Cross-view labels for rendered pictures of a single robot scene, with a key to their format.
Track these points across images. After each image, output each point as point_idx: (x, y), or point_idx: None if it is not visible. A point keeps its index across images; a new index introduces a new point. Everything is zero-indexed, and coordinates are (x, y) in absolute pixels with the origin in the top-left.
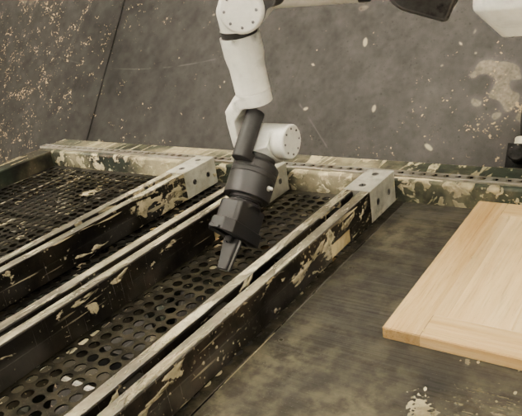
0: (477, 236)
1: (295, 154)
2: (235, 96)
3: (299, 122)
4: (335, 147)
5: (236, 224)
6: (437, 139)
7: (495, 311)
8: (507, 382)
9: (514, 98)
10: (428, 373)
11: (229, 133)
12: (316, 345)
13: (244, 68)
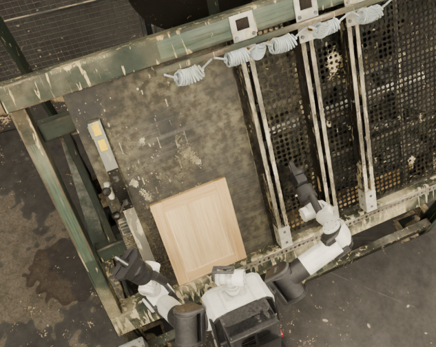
0: (232, 236)
1: (299, 213)
2: (328, 211)
3: (404, 297)
4: (372, 295)
5: (293, 175)
6: (324, 326)
7: (204, 205)
8: (186, 184)
9: None
10: (204, 173)
11: None
12: (237, 160)
13: (326, 217)
